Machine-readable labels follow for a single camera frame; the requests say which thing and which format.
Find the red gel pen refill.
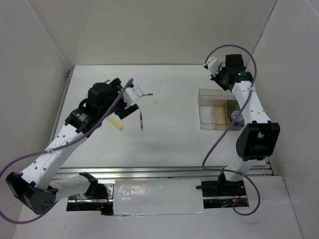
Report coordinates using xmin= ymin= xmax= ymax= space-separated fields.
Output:
xmin=139 ymin=111 xmax=144 ymax=130

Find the yellow translucent highlighter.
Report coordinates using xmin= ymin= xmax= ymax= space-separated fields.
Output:
xmin=107 ymin=117 xmax=124 ymax=130

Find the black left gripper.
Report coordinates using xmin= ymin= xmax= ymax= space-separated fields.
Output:
xmin=99 ymin=78 xmax=138 ymax=119

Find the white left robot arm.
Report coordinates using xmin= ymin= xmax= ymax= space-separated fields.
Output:
xmin=6 ymin=78 xmax=143 ymax=215

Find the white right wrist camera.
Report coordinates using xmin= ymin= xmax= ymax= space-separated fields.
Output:
xmin=203 ymin=56 xmax=220 ymax=77

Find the clear compartment organizer box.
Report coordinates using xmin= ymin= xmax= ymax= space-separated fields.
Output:
xmin=197 ymin=89 xmax=245 ymax=130

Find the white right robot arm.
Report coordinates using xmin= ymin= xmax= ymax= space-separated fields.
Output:
xmin=207 ymin=54 xmax=280 ymax=195

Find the aluminium table edge rail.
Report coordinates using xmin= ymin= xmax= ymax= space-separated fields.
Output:
xmin=56 ymin=166 xmax=225 ymax=180

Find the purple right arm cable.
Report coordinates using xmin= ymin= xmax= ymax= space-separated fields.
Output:
xmin=201 ymin=44 xmax=261 ymax=216

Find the white taped front panel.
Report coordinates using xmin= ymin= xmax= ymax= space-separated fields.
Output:
xmin=113 ymin=179 xmax=204 ymax=216

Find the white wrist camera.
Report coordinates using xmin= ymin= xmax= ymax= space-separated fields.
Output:
xmin=123 ymin=86 xmax=144 ymax=106
xmin=203 ymin=56 xmax=220 ymax=77

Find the left side aluminium rail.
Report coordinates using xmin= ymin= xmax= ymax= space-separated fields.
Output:
xmin=56 ymin=68 xmax=74 ymax=124

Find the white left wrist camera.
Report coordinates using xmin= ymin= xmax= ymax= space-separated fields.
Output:
xmin=123 ymin=86 xmax=144 ymax=106

